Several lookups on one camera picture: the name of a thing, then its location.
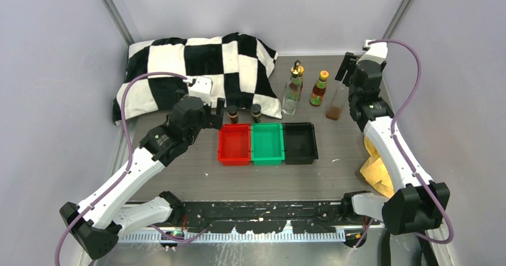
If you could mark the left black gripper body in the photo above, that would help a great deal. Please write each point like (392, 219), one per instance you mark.
(211, 121)

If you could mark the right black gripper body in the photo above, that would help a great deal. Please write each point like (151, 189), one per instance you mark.
(348, 79)

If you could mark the yellow cap chili sauce bottle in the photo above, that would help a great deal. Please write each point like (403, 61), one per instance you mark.
(319, 89)

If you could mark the brown sauce glass bottle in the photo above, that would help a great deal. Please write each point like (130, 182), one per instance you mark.
(338, 102)

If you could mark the clear glass oil bottle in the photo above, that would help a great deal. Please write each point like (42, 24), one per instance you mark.
(291, 92)

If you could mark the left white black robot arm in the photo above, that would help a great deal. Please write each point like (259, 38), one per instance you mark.
(99, 221)

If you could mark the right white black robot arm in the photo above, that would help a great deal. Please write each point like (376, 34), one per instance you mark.
(413, 206)

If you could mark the red label spice jar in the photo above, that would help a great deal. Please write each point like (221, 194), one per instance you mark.
(233, 114)

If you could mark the red plastic bin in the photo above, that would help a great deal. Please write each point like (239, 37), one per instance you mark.
(234, 145)

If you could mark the green label spice jar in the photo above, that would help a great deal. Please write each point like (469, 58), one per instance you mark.
(256, 113)

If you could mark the black white checkered cloth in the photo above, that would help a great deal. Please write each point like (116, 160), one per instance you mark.
(238, 64)

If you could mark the green plastic bin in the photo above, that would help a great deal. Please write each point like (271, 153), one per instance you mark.
(267, 144)

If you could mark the black plastic bin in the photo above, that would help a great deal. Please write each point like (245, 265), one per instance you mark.
(300, 143)

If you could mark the yellow cloth rag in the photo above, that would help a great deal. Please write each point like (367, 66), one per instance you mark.
(374, 171)

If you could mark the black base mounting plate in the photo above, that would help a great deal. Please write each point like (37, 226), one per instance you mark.
(263, 217)

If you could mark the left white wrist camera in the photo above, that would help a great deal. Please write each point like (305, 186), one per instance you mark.
(200, 87)

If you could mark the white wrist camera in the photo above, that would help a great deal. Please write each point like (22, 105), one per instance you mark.
(200, 87)
(376, 52)

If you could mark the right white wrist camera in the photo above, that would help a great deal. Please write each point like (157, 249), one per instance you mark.
(376, 52)

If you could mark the aluminium slotted rail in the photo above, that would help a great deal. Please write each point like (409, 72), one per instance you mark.
(153, 236)

